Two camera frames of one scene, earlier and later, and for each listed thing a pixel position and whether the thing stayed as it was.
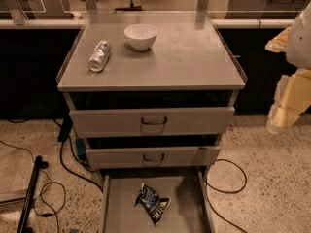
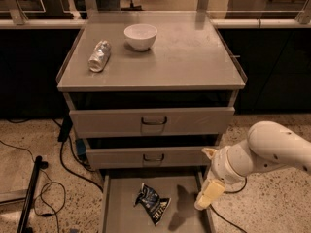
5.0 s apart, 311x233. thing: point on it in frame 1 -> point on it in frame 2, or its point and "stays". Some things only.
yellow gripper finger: (292, 98) -> (210, 191)
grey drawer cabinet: (153, 94) stays
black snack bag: (150, 200) stays
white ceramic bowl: (141, 36) stays
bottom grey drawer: (190, 209) stays
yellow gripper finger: (278, 44) -> (210, 152)
